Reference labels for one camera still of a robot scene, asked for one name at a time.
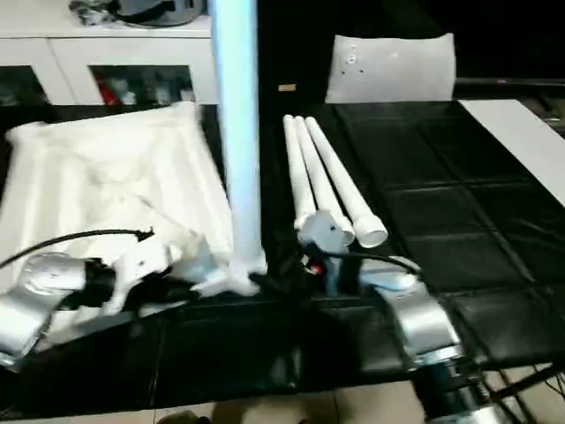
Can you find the white plastic table leg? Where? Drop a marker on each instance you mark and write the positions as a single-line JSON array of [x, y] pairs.
[[298, 168], [240, 132], [320, 190], [349, 199]]

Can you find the white plastic table top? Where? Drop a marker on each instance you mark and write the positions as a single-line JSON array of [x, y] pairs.
[[106, 168]]

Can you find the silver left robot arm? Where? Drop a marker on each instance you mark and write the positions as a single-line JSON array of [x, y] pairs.
[[40, 296]]

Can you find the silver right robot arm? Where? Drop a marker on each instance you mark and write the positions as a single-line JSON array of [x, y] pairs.
[[428, 331]]

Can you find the black work mat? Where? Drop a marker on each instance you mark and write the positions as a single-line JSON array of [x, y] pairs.
[[441, 221]]

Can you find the small tan label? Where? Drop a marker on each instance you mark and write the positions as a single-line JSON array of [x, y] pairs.
[[287, 87]]

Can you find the red bottle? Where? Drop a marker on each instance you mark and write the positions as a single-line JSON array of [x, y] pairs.
[[109, 91]]

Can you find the white cushion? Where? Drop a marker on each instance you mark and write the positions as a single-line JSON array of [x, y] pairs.
[[393, 69]]

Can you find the black metal stand leg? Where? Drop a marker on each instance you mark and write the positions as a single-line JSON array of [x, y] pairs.
[[530, 380]]

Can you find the white flat board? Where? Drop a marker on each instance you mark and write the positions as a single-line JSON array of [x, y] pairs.
[[530, 141]]

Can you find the white cabinet with glass doors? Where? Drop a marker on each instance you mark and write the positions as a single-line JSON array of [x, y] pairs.
[[79, 57]]

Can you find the grey clutter on cabinet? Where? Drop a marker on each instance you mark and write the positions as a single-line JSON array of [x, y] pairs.
[[141, 9]]

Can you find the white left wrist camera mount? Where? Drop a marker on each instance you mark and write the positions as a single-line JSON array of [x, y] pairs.
[[150, 265]]

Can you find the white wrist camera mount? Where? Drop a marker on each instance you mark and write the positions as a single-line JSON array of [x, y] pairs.
[[320, 234], [150, 265]]

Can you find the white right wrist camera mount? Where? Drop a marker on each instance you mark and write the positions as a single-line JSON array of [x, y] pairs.
[[320, 234]]

